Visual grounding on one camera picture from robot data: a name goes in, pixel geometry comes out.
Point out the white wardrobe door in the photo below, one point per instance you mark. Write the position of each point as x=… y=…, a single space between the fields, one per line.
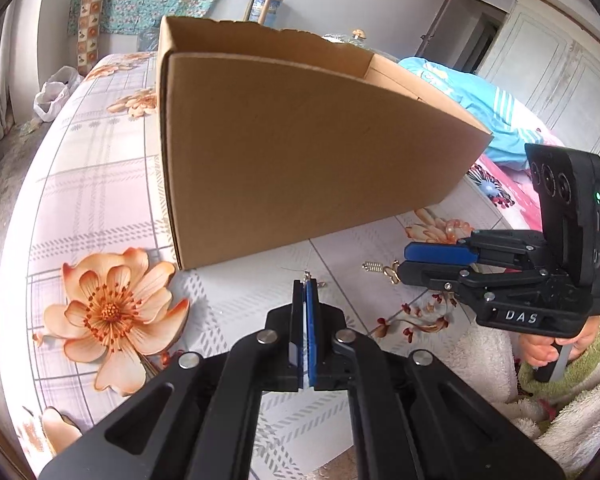
x=552 y=65

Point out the pink blanket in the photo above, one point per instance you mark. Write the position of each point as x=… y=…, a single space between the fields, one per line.
x=525 y=212

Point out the right hand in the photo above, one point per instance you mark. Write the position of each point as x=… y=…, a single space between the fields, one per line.
x=538 y=350

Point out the blue garment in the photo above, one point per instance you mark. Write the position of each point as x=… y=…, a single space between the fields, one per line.
x=510 y=122

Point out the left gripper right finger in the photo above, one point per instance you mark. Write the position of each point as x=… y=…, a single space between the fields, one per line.
x=314 y=335

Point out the small gold earring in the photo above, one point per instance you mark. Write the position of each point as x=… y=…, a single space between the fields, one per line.
x=307 y=277

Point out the black camera box right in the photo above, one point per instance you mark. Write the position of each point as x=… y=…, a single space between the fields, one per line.
x=568 y=184

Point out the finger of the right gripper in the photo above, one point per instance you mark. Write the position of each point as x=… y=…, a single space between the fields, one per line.
x=435 y=276
x=439 y=253

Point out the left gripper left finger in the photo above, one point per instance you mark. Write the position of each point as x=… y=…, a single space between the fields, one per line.
x=296 y=330

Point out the white plastic bag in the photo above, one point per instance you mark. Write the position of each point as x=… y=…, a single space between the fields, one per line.
x=55 y=92

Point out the brown cardboard box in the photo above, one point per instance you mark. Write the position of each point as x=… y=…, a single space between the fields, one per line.
x=270 y=137

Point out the white fleece right sleeve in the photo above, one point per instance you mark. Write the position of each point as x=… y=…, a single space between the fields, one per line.
x=557 y=406

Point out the gold hook earring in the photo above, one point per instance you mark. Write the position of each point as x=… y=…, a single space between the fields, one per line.
x=389 y=270

